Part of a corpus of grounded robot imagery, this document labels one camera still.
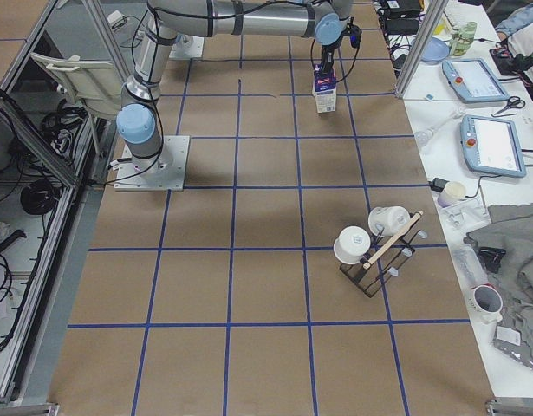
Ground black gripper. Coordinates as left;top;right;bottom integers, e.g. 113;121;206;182
319;42;341;77

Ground blue white milk carton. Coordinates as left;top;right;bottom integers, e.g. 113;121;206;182
312;64;337;114

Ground white cup on rack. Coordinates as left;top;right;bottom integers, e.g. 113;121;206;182
368;206;410;237
333;225;371;265

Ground white paper cup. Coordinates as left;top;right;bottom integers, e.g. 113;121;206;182
437;181;466;208

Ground green glass jar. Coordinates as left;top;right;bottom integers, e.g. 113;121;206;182
450;22;478;57

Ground far teach pendant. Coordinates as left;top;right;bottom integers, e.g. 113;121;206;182
441;58;510;103

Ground teach pendant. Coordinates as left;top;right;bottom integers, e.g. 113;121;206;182
460;115;527;178
441;58;510;103

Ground near teach pendant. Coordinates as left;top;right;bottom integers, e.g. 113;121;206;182
460;115;527;178

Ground black scissors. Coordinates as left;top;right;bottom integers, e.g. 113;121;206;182
491;95;526;117

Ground grey office chair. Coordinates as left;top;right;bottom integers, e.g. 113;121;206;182
31;53;124;120

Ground grey cloth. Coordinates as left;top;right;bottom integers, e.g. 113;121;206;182
464;204;533;369

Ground red rimmed white mug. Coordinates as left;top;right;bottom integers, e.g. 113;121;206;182
465;283;504;324

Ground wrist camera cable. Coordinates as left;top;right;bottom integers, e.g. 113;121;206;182
335;41;363;83

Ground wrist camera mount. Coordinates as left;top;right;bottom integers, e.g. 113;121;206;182
348;24;362;49

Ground right frame post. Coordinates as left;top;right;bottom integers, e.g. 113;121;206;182
394;0;448;99

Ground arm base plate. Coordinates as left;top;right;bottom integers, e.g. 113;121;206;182
113;135;190;192

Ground black wire rack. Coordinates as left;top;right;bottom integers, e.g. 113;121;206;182
336;211;427;297

